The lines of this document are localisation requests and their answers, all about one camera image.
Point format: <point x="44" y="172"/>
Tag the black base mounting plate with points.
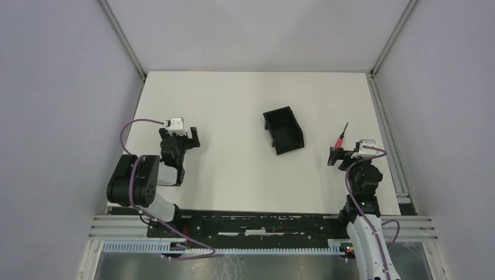
<point x="303" y="230"/>

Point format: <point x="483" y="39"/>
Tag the white slotted cable duct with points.
<point x="169" y="247"/>

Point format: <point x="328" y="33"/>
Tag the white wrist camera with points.
<point x="368" y="145"/>
<point x="175" y="126"/>

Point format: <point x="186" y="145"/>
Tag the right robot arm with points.
<point x="360" y="215"/>

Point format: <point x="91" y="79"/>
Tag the black plastic bin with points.
<point x="285" y="133"/>

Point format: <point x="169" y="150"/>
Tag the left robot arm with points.
<point x="140" y="180"/>

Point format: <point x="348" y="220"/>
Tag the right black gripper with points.
<point x="341" y="155"/>

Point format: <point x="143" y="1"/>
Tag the red and black screwdriver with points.
<point x="339" y="142"/>

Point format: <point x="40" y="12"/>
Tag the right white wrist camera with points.
<point x="368" y="145"/>

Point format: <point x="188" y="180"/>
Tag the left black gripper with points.
<point x="183" y="140"/>

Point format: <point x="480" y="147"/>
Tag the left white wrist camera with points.
<point x="175" y="126"/>

